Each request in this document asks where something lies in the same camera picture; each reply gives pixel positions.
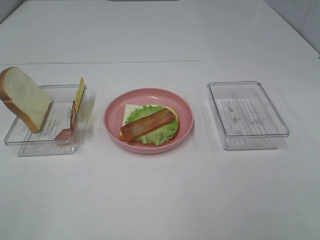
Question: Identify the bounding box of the green lettuce leaf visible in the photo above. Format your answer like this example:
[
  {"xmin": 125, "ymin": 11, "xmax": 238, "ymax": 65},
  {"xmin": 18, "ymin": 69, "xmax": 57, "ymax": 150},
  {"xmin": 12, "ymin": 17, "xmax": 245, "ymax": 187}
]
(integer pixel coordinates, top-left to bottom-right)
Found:
[{"xmin": 124, "ymin": 104, "xmax": 179, "ymax": 146}]

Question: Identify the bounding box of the bacon strip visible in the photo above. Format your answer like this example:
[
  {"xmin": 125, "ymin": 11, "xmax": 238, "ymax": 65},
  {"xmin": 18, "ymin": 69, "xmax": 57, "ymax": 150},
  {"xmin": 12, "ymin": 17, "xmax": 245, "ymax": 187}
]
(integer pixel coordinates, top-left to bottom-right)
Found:
[
  {"xmin": 55, "ymin": 100, "xmax": 77, "ymax": 147},
  {"xmin": 119, "ymin": 105, "xmax": 179, "ymax": 146}
]

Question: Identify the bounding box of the white bread slice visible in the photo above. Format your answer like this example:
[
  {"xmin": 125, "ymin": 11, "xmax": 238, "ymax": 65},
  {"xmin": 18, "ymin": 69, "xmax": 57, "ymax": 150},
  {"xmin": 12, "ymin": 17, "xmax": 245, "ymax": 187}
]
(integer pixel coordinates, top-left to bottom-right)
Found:
[
  {"xmin": 119, "ymin": 103, "xmax": 181, "ymax": 142},
  {"xmin": 0, "ymin": 67, "xmax": 52, "ymax": 133}
]

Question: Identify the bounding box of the pink round plate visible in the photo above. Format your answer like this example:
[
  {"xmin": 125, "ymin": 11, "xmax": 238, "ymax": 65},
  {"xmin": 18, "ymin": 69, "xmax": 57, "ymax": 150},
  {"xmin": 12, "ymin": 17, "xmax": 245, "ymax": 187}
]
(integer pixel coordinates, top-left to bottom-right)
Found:
[{"xmin": 103, "ymin": 88, "xmax": 194, "ymax": 154}]

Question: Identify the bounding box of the yellow cheese slice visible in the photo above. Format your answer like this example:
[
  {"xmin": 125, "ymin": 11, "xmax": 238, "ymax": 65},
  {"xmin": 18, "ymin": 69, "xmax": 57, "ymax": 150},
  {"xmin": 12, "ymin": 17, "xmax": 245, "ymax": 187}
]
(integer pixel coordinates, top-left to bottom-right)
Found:
[{"xmin": 75, "ymin": 77, "xmax": 85, "ymax": 113}]

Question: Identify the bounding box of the right clear plastic tray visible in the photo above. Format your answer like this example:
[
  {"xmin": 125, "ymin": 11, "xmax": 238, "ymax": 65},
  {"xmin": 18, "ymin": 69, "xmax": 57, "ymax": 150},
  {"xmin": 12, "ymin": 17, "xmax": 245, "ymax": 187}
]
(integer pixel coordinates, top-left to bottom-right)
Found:
[{"xmin": 207, "ymin": 81, "xmax": 290, "ymax": 151}]

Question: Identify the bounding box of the clear plastic tray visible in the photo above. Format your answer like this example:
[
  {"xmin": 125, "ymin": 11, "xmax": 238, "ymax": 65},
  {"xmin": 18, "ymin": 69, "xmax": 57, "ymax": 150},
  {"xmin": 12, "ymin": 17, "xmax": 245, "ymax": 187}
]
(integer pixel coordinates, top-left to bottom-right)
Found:
[
  {"xmin": 207, "ymin": 81, "xmax": 290, "ymax": 151},
  {"xmin": 4, "ymin": 84, "xmax": 89, "ymax": 157}
]

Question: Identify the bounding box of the left clear plastic tray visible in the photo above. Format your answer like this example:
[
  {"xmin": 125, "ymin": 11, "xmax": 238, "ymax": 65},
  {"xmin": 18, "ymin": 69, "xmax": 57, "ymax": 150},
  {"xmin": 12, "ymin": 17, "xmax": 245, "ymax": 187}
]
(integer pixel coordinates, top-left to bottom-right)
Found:
[{"xmin": 4, "ymin": 84, "xmax": 89, "ymax": 157}]

